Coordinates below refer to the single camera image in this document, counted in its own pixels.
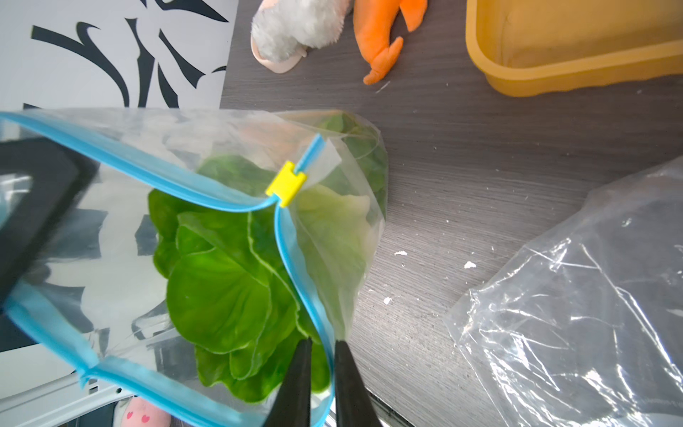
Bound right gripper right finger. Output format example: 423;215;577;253
263;337;382;427

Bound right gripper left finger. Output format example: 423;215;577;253
1;138;99;302

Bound chinese cabbage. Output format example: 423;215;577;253
148;154;332;404
288;110;389;340

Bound clear zipper bag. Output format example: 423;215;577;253
1;108;389;426
445;159;682;426

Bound white teddy bear pink shirt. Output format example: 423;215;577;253
251;0;351;63

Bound orange plush toy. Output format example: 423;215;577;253
353;0;428;85

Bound yellow plastic tray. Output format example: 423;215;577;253
466;1;682;97

